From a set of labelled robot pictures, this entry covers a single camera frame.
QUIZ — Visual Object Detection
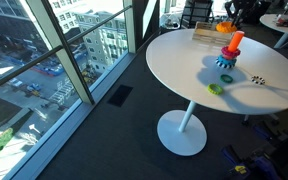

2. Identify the green toy ring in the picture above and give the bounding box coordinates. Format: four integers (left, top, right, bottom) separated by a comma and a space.
219, 73, 234, 84

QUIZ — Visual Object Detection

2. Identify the blue toy ring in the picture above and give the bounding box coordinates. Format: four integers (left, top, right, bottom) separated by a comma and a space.
216, 54, 237, 67

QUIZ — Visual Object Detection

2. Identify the white round table base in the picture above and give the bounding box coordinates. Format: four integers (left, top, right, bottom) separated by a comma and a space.
157, 110, 207, 156

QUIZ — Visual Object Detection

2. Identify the orange stacking rod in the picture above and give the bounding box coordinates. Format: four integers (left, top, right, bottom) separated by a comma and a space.
228, 31, 245, 52

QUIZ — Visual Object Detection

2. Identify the wooden tray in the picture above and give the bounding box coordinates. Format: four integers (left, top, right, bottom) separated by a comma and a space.
192, 22, 233, 45

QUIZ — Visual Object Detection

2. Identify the white table pedestal pole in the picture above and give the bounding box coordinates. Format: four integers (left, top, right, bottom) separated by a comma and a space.
178, 101, 196, 132

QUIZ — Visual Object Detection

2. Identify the black office chair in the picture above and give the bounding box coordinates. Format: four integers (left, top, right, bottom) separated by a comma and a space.
180, 0, 214, 29

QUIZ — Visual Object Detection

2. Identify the orange toy ring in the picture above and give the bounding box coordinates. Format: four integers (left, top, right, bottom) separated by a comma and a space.
215, 21, 238, 34

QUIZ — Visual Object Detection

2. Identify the yellow-green toy ring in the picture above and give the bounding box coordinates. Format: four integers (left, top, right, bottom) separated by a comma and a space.
207, 83, 224, 96

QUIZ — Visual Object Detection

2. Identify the black white striped base ring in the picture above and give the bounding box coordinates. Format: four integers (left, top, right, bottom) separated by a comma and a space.
215, 59, 236, 70

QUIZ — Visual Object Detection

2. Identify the black floor vent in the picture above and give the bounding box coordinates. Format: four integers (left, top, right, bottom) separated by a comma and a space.
108, 85, 133, 107

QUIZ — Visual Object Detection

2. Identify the red toy ring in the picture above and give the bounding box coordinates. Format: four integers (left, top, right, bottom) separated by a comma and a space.
220, 45, 241, 61

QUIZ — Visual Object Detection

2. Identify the black and white toy ring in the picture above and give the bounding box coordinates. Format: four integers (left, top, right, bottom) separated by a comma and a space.
250, 75, 266, 85

